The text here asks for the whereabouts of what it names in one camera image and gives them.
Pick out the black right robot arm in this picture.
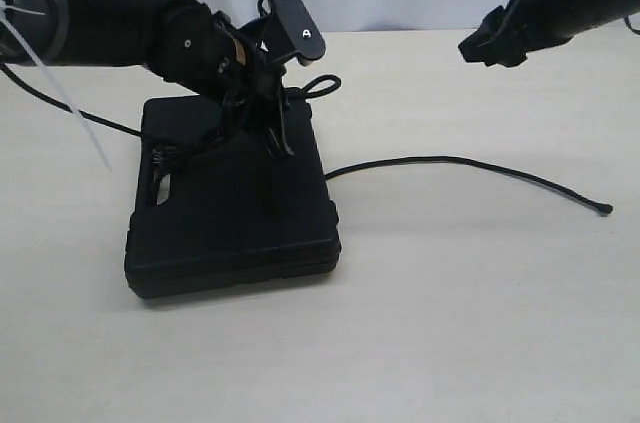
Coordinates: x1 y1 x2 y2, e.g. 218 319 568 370
458 0 639 68

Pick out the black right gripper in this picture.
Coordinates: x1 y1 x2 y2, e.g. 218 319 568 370
458 0 590 68

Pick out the white zip tie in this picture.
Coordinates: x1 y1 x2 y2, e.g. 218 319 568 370
1 0 112 172

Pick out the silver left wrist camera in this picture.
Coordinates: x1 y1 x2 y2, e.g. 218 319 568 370
258 0 326 66

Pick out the black plastic carrying case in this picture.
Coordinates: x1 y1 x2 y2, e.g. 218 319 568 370
124 99 341 299

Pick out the black braided rope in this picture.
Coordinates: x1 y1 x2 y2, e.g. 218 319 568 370
149 75 614 217

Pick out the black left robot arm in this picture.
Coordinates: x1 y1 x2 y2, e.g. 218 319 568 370
1 0 296 163

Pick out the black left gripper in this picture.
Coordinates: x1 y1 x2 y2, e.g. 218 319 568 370
209 12 294 161

